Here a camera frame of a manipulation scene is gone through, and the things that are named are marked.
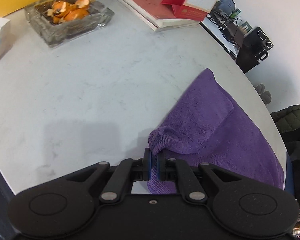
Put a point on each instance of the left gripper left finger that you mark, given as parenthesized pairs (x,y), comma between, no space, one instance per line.
(147,164)

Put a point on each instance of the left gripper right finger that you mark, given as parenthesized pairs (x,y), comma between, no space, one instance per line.
(161,167)

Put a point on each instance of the purple microfiber towel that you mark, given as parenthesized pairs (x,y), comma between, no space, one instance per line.
(207,125)

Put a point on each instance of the grey plush slippers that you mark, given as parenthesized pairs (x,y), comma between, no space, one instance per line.
(264,94)

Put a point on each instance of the olive puffer jacket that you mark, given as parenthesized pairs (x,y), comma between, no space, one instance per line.
(288,119)

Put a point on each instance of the dark wooden office desk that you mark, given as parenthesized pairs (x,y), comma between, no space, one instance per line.
(221,34)

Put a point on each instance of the black water dispenser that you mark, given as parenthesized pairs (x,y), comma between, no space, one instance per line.
(254,49)

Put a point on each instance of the red notebook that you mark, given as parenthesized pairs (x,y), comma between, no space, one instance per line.
(156,15)

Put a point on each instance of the blue bag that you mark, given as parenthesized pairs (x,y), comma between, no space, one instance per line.
(227,6)

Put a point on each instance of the glass ashtray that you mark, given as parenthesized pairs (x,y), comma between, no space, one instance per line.
(56,34)

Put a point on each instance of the orange peels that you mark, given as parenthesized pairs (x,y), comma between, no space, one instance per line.
(63,11)

